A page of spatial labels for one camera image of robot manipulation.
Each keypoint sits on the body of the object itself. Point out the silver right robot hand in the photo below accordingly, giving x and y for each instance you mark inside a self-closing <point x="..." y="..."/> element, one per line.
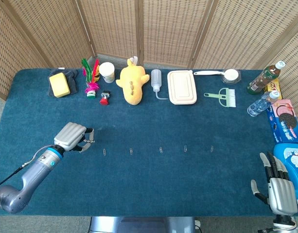
<point x="281" y="194"/>

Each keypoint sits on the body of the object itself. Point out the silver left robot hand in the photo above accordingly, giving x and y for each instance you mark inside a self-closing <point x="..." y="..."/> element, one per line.
<point x="69" y="136"/>

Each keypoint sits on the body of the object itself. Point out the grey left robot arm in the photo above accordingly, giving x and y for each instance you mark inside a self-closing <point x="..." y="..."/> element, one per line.
<point x="27" y="179"/>

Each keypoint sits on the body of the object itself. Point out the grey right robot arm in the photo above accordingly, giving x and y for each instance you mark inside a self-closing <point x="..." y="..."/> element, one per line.
<point x="283" y="224"/>

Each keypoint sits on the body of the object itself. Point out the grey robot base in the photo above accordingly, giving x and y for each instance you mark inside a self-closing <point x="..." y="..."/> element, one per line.
<point x="142" y="224"/>

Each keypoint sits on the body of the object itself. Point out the silver paper clip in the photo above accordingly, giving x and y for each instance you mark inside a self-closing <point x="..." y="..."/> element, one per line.
<point x="161" y="150"/>
<point x="212" y="148"/>
<point x="104" y="152"/>
<point x="131" y="151"/>
<point x="185" y="148"/>

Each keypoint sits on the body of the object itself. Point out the blue detergent bottle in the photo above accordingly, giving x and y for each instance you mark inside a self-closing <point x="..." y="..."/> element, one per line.
<point x="294" y="157"/>

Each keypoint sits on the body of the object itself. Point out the yellow sponge block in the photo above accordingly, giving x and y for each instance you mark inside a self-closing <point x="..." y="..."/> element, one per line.
<point x="59" y="85"/>

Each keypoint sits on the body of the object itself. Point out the dark grey cloth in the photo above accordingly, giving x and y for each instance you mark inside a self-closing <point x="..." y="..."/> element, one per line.
<point x="74" y="81"/>

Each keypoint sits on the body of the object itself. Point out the colourful feather shuttlecock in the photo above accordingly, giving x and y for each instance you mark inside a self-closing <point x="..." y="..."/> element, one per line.
<point x="91" y="82"/>

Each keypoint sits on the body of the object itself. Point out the blue cookie box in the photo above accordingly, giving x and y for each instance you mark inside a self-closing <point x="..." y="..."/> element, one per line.
<point x="285" y="127"/>

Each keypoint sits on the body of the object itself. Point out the white paper cup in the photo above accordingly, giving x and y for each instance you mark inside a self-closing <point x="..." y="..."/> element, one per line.
<point x="107" y="72"/>

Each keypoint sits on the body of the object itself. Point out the yellow plush toy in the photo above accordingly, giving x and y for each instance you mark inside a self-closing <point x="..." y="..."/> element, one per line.
<point x="133" y="83"/>

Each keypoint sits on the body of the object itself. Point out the blue carpet table cover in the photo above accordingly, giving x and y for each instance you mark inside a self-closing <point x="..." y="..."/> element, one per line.
<point x="148" y="174"/>

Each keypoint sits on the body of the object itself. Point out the clear water bottle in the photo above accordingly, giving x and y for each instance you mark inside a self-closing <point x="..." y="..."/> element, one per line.
<point x="259" y="104"/>

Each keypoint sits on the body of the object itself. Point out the clear squeeze wash bottle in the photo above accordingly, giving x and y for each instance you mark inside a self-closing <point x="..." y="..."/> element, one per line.
<point x="156" y="81"/>

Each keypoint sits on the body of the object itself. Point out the yellow snack box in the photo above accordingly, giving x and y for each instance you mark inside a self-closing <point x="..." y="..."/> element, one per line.
<point x="274" y="86"/>

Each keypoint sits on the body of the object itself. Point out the green hand brush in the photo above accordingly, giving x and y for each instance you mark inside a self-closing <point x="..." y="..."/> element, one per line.
<point x="227" y="97"/>

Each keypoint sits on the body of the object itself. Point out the brown tea bottle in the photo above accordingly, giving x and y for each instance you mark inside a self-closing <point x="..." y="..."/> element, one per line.
<point x="263" y="78"/>

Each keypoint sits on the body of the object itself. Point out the beige lidded lunch box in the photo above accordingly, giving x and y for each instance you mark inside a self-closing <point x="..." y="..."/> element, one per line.
<point x="181" y="87"/>

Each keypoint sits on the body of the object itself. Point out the clear glass dish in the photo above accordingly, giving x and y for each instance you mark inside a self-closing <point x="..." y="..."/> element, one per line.
<point x="237" y="79"/>

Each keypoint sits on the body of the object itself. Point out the white ladle spoon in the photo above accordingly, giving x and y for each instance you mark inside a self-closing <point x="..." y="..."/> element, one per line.
<point x="230" y="74"/>

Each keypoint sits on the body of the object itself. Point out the woven bamboo folding screen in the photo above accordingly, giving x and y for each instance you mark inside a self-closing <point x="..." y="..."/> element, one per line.
<point x="173" y="29"/>

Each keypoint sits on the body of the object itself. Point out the red button switch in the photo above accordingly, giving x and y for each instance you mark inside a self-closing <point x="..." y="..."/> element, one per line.
<point x="105" y="98"/>

